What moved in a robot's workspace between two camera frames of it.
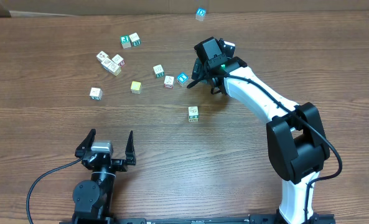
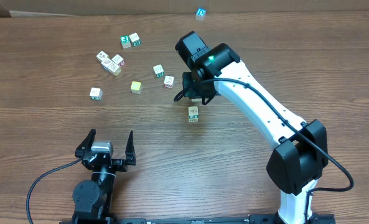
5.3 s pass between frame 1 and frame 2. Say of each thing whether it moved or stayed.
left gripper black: stayed
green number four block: stayed
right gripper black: moved
